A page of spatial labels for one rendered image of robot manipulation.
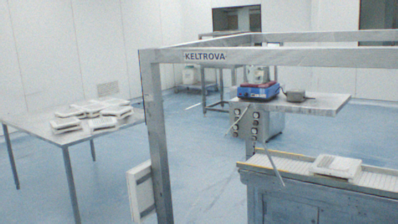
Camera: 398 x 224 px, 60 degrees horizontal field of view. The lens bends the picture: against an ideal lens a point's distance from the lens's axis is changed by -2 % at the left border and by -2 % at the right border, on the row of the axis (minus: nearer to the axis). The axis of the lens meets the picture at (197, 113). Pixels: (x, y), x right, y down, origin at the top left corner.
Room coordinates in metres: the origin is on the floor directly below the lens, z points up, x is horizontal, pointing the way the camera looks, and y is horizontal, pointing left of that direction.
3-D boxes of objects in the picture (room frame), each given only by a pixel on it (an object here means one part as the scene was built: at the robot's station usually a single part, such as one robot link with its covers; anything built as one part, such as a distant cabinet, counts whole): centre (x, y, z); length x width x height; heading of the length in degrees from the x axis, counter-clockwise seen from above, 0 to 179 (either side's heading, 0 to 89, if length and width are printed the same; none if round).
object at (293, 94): (1.94, -0.56, 1.30); 0.12 x 0.07 x 0.06; 55
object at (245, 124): (2.02, -0.31, 1.14); 0.22 x 0.11 x 0.20; 55
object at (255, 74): (2.09, -0.38, 1.45); 0.15 x 0.15 x 0.19
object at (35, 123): (3.58, 1.26, 0.84); 1.50 x 1.10 x 0.04; 46
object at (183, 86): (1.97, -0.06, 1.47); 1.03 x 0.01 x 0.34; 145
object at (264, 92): (2.08, -0.38, 1.32); 0.21 x 0.20 x 0.09; 145
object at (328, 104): (2.02, -0.55, 1.25); 0.62 x 0.38 x 0.04; 55
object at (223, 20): (8.27, -1.02, 1.43); 1.32 x 0.01 x 1.11; 50
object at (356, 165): (1.85, -0.78, 0.89); 0.25 x 0.24 x 0.02; 145
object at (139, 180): (1.54, 0.27, 0.97); 0.17 x 0.06 x 0.26; 145
